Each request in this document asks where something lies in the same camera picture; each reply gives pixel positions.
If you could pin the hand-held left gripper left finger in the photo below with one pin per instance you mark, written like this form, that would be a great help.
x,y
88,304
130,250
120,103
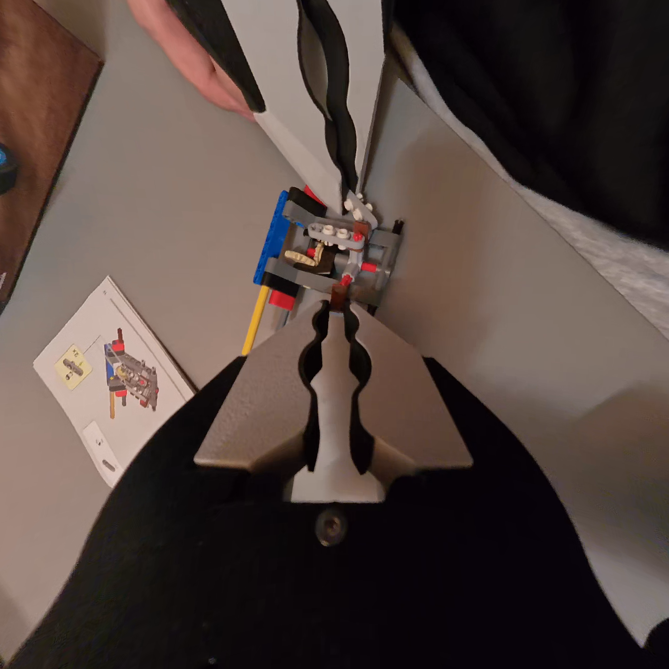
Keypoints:
x,y
261,407

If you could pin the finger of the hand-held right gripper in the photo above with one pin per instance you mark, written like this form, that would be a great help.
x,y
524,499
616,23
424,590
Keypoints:
x,y
282,78
366,62

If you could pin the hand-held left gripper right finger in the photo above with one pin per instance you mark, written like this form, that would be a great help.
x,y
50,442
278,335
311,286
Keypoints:
x,y
407,413

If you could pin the partly built lego model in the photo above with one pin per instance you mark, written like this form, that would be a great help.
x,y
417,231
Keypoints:
x,y
334,251

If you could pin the lego instruction booklet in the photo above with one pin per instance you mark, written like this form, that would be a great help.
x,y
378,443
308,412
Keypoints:
x,y
99,366

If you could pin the lego set box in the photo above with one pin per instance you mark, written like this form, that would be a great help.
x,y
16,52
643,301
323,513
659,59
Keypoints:
x,y
36,104

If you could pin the person's right hand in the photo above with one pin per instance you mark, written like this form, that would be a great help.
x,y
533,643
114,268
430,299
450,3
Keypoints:
x,y
177,47

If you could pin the person's black garment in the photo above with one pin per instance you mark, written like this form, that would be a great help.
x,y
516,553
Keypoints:
x,y
522,78

